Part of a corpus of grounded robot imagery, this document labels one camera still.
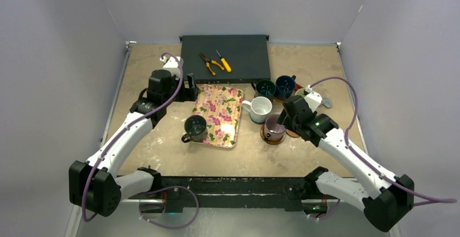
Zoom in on light green mug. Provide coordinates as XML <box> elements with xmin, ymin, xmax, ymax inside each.
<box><xmin>295</xmin><ymin>88</ymin><xmax>308</xmax><ymax>97</ymax></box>

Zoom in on lavender mug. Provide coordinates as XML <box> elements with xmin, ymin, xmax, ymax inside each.
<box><xmin>263</xmin><ymin>114</ymin><xmax>286</xmax><ymax>142</ymax></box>

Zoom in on navy blue mug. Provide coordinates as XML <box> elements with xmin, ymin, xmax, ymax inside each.
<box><xmin>274</xmin><ymin>75</ymin><xmax>296</xmax><ymax>100</ymax></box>

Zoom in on glossy brown ringed coaster front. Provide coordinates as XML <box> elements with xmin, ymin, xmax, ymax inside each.
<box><xmin>260</xmin><ymin>125</ymin><xmax>286</xmax><ymax>145</ymax></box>

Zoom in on dark green mug front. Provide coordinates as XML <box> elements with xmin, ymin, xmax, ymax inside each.
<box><xmin>181</xmin><ymin>115</ymin><xmax>208</xmax><ymax>143</ymax></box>

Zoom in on dark green mug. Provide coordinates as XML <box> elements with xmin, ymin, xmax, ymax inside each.
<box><xmin>181</xmin><ymin>115</ymin><xmax>208</xmax><ymax>143</ymax></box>
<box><xmin>251</xmin><ymin>80</ymin><xmax>276</xmax><ymax>102</ymax></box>

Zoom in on white mug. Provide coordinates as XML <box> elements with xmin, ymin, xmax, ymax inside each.
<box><xmin>241</xmin><ymin>97</ymin><xmax>272</xmax><ymax>124</ymax></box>

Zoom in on dark green mug back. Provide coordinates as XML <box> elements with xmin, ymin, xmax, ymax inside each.
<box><xmin>251</xmin><ymin>80</ymin><xmax>276</xmax><ymax>102</ymax></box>

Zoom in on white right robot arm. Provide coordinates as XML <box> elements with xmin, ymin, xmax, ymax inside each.
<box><xmin>277</xmin><ymin>95</ymin><xmax>414</xmax><ymax>232</ymax></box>

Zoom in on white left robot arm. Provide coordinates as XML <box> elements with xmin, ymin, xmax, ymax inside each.
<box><xmin>68</xmin><ymin>69</ymin><xmax>199</xmax><ymax>217</ymax></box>

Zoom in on light orange coaster front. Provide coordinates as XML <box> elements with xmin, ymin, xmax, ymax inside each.
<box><xmin>286</xmin><ymin>130</ymin><xmax>299</xmax><ymax>138</ymax></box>

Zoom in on floral serving tray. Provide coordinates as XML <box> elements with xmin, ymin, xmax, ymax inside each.
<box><xmin>192</xmin><ymin>84</ymin><xmax>244</xmax><ymax>149</ymax></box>

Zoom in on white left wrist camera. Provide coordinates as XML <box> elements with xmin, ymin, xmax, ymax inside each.
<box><xmin>159</xmin><ymin>56</ymin><xmax>183</xmax><ymax>79</ymax></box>

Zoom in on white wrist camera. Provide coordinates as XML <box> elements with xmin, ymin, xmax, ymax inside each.
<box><xmin>304</xmin><ymin>86</ymin><xmax>323</xmax><ymax>112</ymax></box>
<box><xmin>159</xmin><ymin>56</ymin><xmax>183</xmax><ymax>79</ymax></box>

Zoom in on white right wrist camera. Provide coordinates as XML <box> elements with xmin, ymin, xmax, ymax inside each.
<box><xmin>304</xmin><ymin>86</ymin><xmax>323</xmax><ymax>112</ymax></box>

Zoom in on red handled adjustable wrench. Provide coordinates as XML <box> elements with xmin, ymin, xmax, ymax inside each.
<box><xmin>295</xmin><ymin>84</ymin><xmax>333</xmax><ymax>108</ymax></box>

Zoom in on yellow handled pliers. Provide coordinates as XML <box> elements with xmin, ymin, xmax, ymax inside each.
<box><xmin>199</xmin><ymin>53</ymin><xmax>225</xmax><ymax>76</ymax></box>

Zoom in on yellow handled screwdriver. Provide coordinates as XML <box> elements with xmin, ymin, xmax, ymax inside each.
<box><xmin>216</xmin><ymin>50</ymin><xmax>232</xmax><ymax>73</ymax></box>

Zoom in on dark grey network switch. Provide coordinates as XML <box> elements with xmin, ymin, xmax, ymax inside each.
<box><xmin>180</xmin><ymin>35</ymin><xmax>271</xmax><ymax>84</ymax></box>

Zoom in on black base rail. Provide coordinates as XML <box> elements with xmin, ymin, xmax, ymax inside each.
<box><xmin>129</xmin><ymin>176</ymin><xmax>324</xmax><ymax>213</ymax></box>

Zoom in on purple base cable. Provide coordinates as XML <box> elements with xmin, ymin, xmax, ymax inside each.
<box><xmin>138</xmin><ymin>186</ymin><xmax>200</xmax><ymax>229</ymax></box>

